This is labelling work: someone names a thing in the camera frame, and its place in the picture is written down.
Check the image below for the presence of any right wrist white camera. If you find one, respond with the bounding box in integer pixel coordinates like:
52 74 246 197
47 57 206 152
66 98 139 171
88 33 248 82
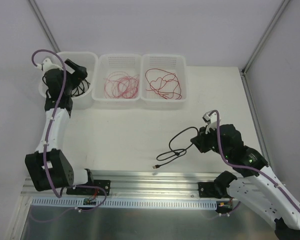
202 110 220 134

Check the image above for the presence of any aluminium frame rail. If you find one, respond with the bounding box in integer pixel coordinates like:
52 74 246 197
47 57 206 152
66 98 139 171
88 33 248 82
21 169 291 201

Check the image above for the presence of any middle white perforated basket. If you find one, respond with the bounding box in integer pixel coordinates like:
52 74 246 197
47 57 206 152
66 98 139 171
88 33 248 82
91 53 142 109

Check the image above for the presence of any thin pink wire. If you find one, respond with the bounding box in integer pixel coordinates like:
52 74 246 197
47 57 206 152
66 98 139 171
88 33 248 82
103 71 141 99

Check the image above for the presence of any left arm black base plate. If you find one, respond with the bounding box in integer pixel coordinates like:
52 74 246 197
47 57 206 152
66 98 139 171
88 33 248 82
66 179 111 196

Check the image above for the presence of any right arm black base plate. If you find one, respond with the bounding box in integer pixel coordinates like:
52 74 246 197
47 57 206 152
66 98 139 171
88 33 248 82
197 181 230 199

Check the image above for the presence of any white solid plastic tub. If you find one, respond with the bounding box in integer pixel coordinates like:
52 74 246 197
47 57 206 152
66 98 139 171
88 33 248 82
39 51 98 112

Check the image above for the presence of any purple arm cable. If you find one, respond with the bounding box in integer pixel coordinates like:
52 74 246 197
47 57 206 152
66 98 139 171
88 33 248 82
31 49 108 199
209 109 300 225

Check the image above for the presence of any white perforated basket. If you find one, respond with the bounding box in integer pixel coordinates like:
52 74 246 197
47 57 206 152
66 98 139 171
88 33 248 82
140 54 189 110
91 53 142 109

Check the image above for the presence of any thick red wire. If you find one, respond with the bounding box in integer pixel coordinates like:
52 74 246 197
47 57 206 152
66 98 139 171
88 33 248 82
144 67 182 100

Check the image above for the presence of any round black usb cable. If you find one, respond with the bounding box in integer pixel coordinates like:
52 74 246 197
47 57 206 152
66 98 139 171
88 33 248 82
152 126 201 170

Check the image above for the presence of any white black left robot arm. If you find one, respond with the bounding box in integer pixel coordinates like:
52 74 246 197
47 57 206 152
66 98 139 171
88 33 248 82
25 59 95 195

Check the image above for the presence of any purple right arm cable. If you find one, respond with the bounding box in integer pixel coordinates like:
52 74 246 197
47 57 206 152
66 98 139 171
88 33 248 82
209 109 300 225

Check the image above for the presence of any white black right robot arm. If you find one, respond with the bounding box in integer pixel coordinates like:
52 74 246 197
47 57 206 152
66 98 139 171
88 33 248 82
190 124 300 240

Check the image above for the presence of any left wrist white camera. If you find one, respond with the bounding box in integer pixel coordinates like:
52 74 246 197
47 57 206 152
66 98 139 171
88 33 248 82
34 57 62 73

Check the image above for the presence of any white slotted cable duct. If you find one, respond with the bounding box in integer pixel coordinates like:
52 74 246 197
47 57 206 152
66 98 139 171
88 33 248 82
31 197 217 211

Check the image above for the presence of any right white perforated basket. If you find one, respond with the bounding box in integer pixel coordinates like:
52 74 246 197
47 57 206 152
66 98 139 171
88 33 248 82
140 54 189 110

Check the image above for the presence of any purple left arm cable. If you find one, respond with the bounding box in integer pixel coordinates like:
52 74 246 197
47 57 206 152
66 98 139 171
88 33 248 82
31 49 108 199

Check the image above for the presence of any wrist white camera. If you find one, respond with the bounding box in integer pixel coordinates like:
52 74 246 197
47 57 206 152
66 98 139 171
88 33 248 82
34 57 62 73
202 110 220 134

